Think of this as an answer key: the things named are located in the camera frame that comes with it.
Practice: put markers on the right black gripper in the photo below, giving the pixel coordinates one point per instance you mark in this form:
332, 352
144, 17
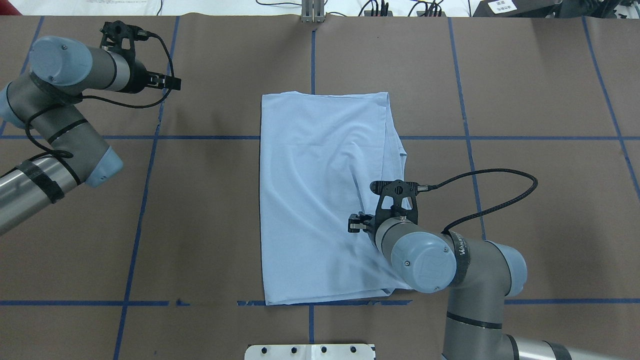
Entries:
370, 229

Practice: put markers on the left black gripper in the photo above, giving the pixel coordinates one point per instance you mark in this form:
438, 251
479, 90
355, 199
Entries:
138, 81

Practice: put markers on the light blue t-shirt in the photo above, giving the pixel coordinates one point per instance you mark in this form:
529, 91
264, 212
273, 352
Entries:
318, 157

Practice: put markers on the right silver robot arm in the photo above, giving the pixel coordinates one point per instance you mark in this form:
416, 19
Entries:
479, 275

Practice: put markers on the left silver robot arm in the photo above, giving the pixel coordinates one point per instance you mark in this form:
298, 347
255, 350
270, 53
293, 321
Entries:
43, 103

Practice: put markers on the black box with label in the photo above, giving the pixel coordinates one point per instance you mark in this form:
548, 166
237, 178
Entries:
516, 8

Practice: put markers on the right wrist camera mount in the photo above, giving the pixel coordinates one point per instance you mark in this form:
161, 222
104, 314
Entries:
397, 198

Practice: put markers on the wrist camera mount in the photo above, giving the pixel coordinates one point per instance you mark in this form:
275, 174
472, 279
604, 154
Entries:
119, 38
397, 198

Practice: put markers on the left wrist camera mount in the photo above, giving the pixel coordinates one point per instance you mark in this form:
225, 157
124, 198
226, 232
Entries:
119, 38

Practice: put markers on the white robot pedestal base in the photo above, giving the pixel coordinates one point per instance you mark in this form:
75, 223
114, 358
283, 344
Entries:
336, 351

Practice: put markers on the aluminium frame post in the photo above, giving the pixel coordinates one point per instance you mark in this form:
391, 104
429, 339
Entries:
313, 11

